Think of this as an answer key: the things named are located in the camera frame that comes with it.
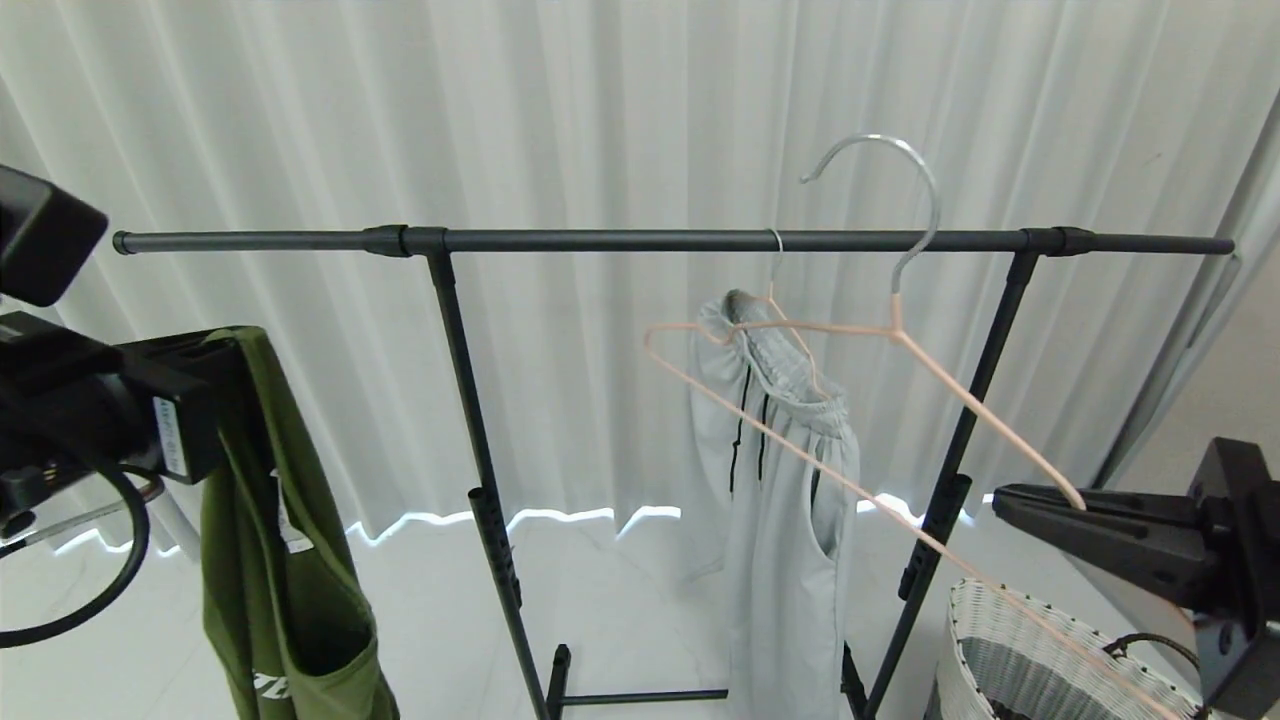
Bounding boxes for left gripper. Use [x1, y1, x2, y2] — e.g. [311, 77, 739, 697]
[0, 328, 248, 501]

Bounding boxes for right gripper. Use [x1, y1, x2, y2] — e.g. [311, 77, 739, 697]
[992, 437, 1280, 720]

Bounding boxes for green long-sleeved shirt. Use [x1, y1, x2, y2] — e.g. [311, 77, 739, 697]
[200, 327, 401, 720]

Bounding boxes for pink clothes hanger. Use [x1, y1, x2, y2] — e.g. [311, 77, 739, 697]
[645, 135, 1201, 720]
[725, 228, 851, 401]

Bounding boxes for pale grey shorts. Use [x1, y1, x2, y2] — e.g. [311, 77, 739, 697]
[690, 290, 861, 720]

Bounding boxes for white laundry basket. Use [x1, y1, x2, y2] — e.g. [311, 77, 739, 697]
[925, 578, 1216, 720]

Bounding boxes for black clothes rack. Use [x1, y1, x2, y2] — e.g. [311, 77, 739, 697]
[112, 225, 1236, 720]

